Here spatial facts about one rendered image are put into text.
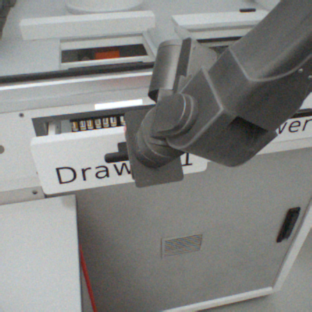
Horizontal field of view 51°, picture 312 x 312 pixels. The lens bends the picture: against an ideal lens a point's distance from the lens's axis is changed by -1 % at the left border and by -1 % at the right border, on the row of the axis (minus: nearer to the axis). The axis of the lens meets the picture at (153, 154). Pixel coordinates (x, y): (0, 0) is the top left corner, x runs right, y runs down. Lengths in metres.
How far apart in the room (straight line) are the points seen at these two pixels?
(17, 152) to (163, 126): 0.39
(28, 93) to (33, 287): 0.30
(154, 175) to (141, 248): 0.48
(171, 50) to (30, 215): 0.42
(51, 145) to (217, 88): 0.32
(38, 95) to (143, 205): 0.35
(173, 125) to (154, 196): 0.50
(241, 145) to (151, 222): 0.56
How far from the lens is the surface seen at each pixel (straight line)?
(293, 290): 1.49
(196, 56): 0.35
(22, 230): 0.63
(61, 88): 0.55
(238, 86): 0.25
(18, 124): 0.59
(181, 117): 0.26
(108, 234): 0.83
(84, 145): 0.52
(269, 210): 0.94
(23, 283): 0.57
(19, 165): 0.64
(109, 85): 0.55
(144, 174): 0.43
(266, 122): 0.28
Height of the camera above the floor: 1.23
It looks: 40 degrees down
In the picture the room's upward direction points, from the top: straight up
